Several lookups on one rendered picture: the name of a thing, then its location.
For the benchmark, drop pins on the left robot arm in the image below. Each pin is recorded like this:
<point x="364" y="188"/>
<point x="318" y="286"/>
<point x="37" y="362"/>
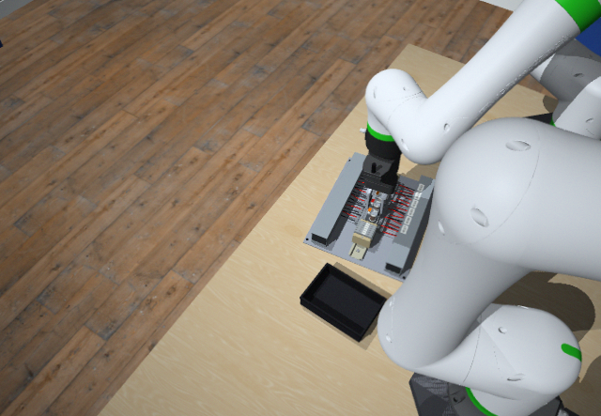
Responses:
<point x="512" y="195"/>

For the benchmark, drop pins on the grey relay panel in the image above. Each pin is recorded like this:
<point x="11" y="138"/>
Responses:
<point x="340" y="227"/>

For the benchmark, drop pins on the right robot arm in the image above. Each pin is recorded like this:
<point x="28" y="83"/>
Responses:
<point x="538" y="30"/>

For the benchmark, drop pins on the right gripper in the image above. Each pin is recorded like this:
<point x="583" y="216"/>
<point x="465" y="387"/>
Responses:
<point x="386" y="157"/>

